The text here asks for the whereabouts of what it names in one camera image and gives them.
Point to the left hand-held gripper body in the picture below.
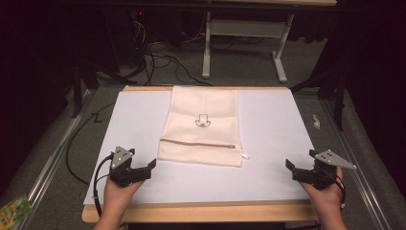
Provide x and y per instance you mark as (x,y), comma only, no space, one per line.
(121,172)

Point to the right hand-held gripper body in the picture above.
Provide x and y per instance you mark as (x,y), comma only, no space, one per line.
(322,174)

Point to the cream zippered cloth bag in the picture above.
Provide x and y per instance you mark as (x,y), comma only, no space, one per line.
(201,140)

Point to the person's left hand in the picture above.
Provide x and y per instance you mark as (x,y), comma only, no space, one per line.
(118,195)

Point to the person's right hand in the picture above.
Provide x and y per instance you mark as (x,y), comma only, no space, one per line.
(328,196)

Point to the white table mat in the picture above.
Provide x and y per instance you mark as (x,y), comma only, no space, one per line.
(271,127)

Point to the small clear plastic piece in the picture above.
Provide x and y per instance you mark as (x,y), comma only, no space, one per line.
(316,122)

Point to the wooden table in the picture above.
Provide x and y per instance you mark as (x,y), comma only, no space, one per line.
(207,212)

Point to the black stand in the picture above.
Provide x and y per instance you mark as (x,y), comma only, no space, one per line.
(78,83)
(339,96)

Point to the green printed packet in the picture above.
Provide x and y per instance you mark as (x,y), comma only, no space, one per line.
(14,212)

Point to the metal floor rail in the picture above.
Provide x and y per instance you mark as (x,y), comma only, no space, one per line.
(354,159)
(54,159)

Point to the white metal desk frame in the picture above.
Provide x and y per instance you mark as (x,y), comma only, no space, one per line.
(245,28)

